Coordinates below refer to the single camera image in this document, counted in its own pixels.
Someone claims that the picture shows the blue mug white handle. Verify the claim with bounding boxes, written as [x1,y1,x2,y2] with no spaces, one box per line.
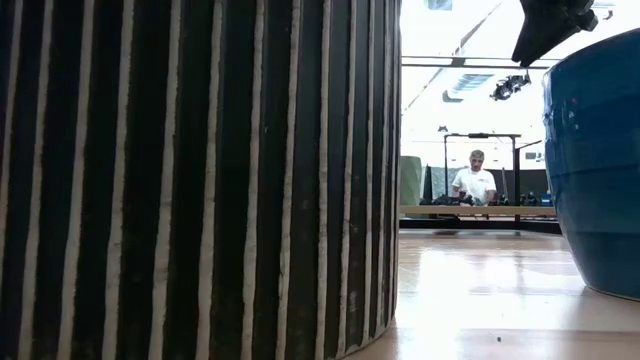
[542,27,640,303]

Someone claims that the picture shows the pale green mug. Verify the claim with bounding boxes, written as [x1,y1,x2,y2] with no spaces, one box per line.
[399,155,424,207]

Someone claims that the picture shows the black hanging device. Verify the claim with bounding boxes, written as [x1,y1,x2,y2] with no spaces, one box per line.
[489,72,533,103]

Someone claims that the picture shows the person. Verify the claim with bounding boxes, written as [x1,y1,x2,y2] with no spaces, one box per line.
[451,149,499,207]

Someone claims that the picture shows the potted plant black striped pot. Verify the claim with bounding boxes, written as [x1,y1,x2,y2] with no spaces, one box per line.
[0,0,403,360]

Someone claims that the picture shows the black background frame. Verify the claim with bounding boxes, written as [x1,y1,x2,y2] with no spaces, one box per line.
[443,131,523,201]

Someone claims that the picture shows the wooden shelf black frame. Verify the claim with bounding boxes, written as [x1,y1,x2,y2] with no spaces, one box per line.
[399,133,559,224]

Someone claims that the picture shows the black rig frame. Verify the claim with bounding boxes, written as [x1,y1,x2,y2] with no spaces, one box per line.
[399,219,564,236]

